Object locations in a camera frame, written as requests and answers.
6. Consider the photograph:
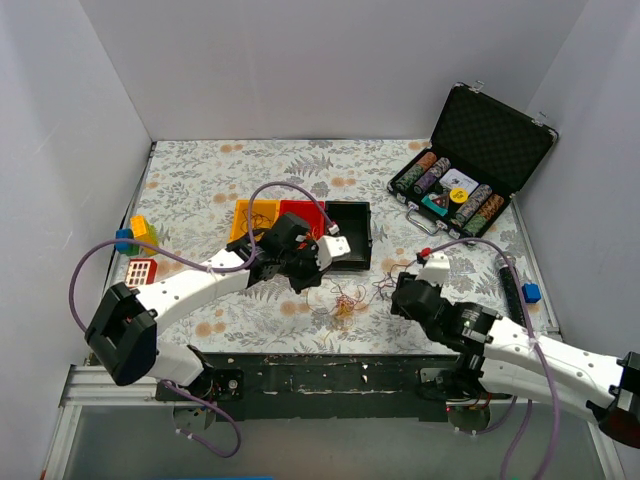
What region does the dark wire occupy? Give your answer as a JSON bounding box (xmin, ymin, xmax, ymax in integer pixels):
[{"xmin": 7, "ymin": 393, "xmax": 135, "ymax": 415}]
[{"xmin": 237, "ymin": 203, "xmax": 271, "ymax": 236}]

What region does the coloured wire bundle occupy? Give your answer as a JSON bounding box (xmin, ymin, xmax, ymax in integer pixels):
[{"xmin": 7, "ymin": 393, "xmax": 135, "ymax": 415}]
[{"xmin": 305, "ymin": 259, "xmax": 416, "ymax": 346}]

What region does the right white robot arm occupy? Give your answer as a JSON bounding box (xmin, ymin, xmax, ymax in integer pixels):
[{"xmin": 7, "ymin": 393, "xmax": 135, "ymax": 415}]
[{"xmin": 391, "ymin": 273, "xmax": 639, "ymax": 448}]

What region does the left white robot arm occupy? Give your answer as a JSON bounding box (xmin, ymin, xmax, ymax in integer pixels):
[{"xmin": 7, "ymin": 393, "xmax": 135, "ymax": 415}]
[{"xmin": 85, "ymin": 214, "xmax": 349, "ymax": 400}]

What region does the red plastic bin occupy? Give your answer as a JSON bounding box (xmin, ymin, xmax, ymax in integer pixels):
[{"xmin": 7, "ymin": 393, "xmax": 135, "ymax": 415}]
[{"xmin": 279, "ymin": 200, "xmax": 325, "ymax": 240}]

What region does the yellow plastic bin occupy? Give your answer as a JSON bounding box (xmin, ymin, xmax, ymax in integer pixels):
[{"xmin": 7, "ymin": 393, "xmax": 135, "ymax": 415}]
[{"xmin": 229, "ymin": 199, "xmax": 280, "ymax": 242}]

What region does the black plastic bin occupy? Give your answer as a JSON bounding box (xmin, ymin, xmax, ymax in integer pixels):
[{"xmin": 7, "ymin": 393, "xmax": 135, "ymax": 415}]
[{"xmin": 326, "ymin": 201, "xmax": 373, "ymax": 272}]

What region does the black microphone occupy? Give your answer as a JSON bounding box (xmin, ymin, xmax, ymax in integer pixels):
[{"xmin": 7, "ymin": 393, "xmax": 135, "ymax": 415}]
[{"xmin": 494, "ymin": 252, "xmax": 527, "ymax": 327}]

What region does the blue toy block right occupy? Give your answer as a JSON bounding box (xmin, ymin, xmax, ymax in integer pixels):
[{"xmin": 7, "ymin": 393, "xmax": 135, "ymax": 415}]
[{"xmin": 521, "ymin": 283, "xmax": 542, "ymax": 304}]

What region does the yellow dealer chip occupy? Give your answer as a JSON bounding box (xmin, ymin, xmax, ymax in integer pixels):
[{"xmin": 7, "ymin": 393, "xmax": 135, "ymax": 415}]
[{"xmin": 449, "ymin": 188, "xmax": 469, "ymax": 204}]

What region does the floral table mat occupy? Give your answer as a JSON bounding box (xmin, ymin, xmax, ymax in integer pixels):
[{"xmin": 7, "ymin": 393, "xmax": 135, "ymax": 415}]
[{"xmin": 95, "ymin": 138, "xmax": 555, "ymax": 355}]

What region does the green toy brick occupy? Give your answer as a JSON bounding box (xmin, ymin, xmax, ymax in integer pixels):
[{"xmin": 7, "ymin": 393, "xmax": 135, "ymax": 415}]
[{"xmin": 145, "ymin": 225, "xmax": 159, "ymax": 246}]

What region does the yellow toy brick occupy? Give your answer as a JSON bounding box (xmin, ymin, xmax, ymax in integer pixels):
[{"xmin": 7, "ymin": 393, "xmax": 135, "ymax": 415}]
[{"xmin": 130, "ymin": 215, "xmax": 152, "ymax": 244}]

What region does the red white toy block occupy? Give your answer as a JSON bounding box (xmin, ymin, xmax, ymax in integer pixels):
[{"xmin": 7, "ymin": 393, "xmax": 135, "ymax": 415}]
[{"xmin": 124, "ymin": 258, "xmax": 158, "ymax": 288}]

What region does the black poker chip case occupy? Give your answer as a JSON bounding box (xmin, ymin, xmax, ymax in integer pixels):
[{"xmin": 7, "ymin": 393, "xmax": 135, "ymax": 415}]
[{"xmin": 387, "ymin": 83, "xmax": 558, "ymax": 239}]

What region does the blue toy brick left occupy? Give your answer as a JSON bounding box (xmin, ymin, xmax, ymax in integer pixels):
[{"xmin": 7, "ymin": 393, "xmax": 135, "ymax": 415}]
[{"xmin": 114, "ymin": 228, "xmax": 138, "ymax": 256}]

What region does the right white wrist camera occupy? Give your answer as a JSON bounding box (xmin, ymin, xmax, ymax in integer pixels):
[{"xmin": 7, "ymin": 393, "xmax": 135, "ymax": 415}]
[{"xmin": 416, "ymin": 248, "xmax": 450, "ymax": 287}]

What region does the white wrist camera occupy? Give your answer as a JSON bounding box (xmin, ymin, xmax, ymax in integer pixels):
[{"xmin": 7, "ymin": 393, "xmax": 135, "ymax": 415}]
[
  {"xmin": 316, "ymin": 235, "xmax": 351, "ymax": 271},
  {"xmin": 416, "ymin": 248, "xmax": 450, "ymax": 287}
]

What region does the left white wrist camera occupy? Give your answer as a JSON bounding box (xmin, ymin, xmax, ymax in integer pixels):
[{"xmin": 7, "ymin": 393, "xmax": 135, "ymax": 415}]
[{"xmin": 316, "ymin": 235, "xmax": 351, "ymax": 271}]

